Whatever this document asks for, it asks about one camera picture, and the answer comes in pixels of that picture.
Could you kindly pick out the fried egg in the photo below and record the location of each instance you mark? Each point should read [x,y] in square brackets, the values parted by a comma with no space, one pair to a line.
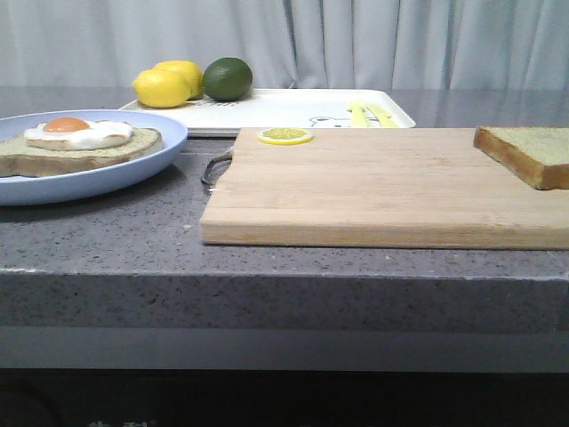
[72,133]

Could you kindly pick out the bread slice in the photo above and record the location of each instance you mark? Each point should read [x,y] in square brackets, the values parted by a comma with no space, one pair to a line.
[20,159]
[538,155]

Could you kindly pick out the light blue plate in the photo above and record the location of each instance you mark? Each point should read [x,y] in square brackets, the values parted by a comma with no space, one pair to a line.
[18,190]

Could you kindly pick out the white bear tray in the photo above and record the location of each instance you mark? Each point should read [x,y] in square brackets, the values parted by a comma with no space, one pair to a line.
[266,108]

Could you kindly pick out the lemon slice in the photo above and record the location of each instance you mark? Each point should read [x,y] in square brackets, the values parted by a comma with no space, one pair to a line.
[284,136]

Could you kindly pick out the yellow plastic fork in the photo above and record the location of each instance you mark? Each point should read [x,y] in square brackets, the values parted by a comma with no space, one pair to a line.
[358,117]

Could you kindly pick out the yellow plastic knife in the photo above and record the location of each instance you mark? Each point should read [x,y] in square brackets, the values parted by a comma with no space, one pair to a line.
[383,116]

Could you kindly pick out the green lime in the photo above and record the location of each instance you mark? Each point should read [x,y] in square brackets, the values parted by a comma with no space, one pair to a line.
[227,79]

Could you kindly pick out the wooden cutting board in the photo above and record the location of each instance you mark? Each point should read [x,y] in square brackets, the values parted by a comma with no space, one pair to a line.
[414,187]

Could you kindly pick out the grey white curtain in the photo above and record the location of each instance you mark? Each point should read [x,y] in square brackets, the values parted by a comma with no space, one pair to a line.
[401,45]

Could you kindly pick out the rear yellow lemon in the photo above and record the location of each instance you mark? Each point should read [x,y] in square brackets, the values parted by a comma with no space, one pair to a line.
[190,71]

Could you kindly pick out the yellow lemon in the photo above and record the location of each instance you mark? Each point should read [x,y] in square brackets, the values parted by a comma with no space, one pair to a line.
[190,71]
[159,88]

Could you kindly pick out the front yellow lemon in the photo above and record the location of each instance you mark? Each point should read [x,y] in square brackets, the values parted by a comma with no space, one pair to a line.
[159,88]

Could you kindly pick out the metal cutting board handle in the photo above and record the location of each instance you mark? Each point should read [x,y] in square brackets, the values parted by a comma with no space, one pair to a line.
[210,176]

